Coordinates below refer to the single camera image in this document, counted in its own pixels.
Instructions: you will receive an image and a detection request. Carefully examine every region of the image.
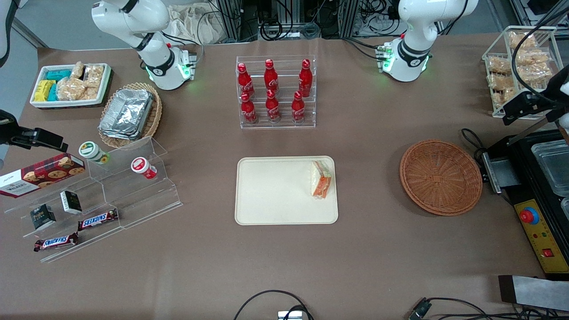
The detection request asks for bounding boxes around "green lid sunflower cup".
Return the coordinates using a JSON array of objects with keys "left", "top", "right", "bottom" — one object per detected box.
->
[{"left": 79, "top": 141, "right": 110, "bottom": 165}]

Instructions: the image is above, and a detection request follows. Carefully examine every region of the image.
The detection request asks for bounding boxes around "yellow snack packet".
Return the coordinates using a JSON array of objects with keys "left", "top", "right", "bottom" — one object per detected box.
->
[{"left": 34, "top": 80, "right": 56, "bottom": 103}]

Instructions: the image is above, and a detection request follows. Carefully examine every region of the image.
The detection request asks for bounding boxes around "red Coca-Cola bottle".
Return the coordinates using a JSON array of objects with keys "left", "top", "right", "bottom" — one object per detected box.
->
[
  {"left": 291, "top": 91, "right": 306, "bottom": 124},
  {"left": 264, "top": 59, "right": 279, "bottom": 92},
  {"left": 265, "top": 89, "right": 281, "bottom": 123},
  {"left": 240, "top": 92, "right": 259, "bottom": 124},
  {"left": 298, "top": 59, "right": 313, "bottom": 98},
  {"left": 237, "top": 63, "right": 256, "bottom": 99}
]

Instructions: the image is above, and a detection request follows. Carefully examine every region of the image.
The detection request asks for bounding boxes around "oval light wicker basket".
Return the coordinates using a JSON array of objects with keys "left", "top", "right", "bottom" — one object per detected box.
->
[{"left": 98, "top": 82, "right": 163, "bottom": 149}]

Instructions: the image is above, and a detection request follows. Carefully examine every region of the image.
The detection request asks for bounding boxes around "white rectangular snack bin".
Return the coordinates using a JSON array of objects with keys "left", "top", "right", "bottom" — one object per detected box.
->
[{"left": 29, "top": 63, "right": 113, "bottom": 110}]

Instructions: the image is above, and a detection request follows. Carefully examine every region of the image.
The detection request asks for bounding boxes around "cream plastic serving tray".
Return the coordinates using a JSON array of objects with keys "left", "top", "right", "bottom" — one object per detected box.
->
[{"left": 235, "top": 156, "right": 339, "bottom": 226}]

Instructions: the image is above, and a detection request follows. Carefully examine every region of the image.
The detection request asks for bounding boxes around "black looped cable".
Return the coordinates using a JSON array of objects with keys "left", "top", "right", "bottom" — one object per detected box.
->
[{"left": 233, "top": 290, "right": 314, "bottom": 320}]

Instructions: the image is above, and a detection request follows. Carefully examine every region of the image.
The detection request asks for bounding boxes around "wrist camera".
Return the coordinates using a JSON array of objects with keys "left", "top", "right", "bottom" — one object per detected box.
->
[
  {"left": 545, "top": 75, "right": 568, "bottom": 108},
  {"left": 0, "top": 109, "right": 19, "bottom": 145}
]

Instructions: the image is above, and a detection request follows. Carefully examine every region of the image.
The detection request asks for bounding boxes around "small black box gold print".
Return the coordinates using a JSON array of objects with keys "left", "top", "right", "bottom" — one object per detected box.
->
[{"left": 30, "top": 204, "right": 57, "bottom": 231}]

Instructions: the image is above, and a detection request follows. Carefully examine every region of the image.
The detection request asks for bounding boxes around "black sealing machine yellow panel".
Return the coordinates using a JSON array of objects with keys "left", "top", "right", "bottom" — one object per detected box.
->
[{"left": 482, "top": 116, "right": 569, "bottom": 281}]

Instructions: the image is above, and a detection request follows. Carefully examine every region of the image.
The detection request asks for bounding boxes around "round brown wicker basket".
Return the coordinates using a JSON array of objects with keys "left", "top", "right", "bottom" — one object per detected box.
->
[{"left": 399, "top": 140, "right": 484, "bottom": 217}]

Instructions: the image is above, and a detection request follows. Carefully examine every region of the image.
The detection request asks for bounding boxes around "aluminium frame post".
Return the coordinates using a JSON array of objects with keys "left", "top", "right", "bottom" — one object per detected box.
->
[
  {"left": 340, "top": 0, "right": 360, "bottom": 37},
  {"left": 216, "top": 0, "right": 243, "bottom": 43}
]

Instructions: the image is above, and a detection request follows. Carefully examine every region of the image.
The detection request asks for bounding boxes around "clear acrylic stepped shelf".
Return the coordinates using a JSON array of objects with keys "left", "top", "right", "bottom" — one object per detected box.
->
[
  {"left": 4, "top": 178, "right": 123, "bottom": 264},
  {"left": 87, "top": 136, "right": 183, "bottom": 230}
]

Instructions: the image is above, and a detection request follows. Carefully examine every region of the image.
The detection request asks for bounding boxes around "clear acrylic bottle rack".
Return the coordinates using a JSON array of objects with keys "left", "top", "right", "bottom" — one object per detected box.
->
[{"left": 236, "top": 55, "right": 317, "bottom": 130}]

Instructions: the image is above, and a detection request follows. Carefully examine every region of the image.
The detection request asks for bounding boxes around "triangle sandwich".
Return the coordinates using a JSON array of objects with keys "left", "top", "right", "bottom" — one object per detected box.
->
[{"left": 309, "top": 160, "right": 333, "bottom": 200}]

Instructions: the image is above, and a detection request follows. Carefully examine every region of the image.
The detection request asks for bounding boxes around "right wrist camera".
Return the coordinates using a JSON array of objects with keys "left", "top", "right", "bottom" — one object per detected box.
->
[{"left": 0, "top": 109, "right": 19, "bottom": 145}]

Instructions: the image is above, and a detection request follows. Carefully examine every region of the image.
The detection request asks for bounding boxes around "small black box white label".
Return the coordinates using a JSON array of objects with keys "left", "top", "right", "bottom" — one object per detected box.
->
[{"left": 60, "top": 190, "right": 83, "bottom": 215}]

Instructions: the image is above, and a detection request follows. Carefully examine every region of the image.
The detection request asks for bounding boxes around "black machine power cable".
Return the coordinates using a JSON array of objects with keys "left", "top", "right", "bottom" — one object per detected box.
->
[{"left": 460, "top": 128, "right": 488, "bottom": 163}]

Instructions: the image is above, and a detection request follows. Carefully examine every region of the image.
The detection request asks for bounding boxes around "Snickers chocolate bar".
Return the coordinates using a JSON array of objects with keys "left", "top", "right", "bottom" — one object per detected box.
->
[
  {"left": 33, "top": 232, "right": 80, "bottom": 253},
  {"left": 78, "top": 209, "right": 120, "bottom": 232}
]

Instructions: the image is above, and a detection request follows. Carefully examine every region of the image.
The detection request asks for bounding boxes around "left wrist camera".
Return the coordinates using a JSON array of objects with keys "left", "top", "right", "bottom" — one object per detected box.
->
[{"left": 545, "top": 75, "right": 568, "bottom": 108}]

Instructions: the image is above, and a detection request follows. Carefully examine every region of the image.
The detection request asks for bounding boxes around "white wire rack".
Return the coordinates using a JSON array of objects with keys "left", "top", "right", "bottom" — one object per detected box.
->
[{"left": 482, "top": 25, "right": 565, "bottom": 120}]

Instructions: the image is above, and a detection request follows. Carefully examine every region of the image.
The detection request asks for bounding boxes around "black left wrist camera cable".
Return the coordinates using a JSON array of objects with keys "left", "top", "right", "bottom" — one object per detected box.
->
[{"left": 511, "top": 18, "right": 569, "bottom": 108}]

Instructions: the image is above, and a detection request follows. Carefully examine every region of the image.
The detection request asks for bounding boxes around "red tartan Walkers cookie box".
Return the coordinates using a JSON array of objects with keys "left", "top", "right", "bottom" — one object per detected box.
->
[{"left": 0, "top": 153, "right": 86, "bottom": 199}]

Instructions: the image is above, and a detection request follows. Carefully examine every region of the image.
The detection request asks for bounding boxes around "stack of foil trays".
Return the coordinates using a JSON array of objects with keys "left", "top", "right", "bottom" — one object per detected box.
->
[{"left": 99, "top": 89, "right": 155, "bottom": 141}]

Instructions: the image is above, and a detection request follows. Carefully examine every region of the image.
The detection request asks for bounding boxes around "grey strip with black end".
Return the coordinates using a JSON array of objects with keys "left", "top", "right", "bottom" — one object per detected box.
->
[{"left": 498, "top": 275, "right": 569, "bottom": 312}]

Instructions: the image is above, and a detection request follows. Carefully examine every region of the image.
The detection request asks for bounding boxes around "black connector with cable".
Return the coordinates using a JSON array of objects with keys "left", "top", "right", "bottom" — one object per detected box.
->
[{"left": 408, "top": 297, "right": 569, "bottom": 320}]

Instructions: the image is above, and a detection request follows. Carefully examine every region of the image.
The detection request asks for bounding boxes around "red lid cup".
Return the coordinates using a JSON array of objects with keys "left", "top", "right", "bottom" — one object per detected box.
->
[{"left": 131, "top": 157, "right": 158, "bottom": 180}]

